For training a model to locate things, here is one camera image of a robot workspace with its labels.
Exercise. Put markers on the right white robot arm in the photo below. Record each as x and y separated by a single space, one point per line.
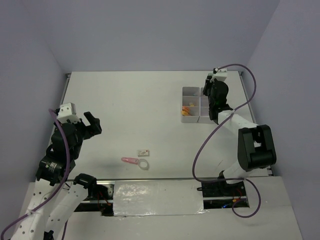
255 144

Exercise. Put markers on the white eraser red label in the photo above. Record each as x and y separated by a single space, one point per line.
143 153

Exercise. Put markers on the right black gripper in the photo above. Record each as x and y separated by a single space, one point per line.
207 84

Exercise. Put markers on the white base cover plate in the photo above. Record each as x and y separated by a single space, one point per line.
157 198

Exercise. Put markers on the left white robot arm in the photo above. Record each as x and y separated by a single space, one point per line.
45 215

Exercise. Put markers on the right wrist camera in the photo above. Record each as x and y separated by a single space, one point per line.
220 74

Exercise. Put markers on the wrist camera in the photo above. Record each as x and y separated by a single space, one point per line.
67 113
220 74

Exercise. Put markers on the right white compartment container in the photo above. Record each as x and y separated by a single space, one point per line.
204 117

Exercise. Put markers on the white compartment container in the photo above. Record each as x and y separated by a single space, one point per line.
186 98
204 117

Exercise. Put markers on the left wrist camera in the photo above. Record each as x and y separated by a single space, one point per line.
67 113

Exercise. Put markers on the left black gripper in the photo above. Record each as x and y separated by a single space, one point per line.
94 128

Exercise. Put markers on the left white compartment container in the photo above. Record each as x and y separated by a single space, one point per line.
186 98

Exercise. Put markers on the orange highlighter clear cap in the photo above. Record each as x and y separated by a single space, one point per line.
185 109

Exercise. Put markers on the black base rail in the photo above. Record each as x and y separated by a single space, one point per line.
215 196

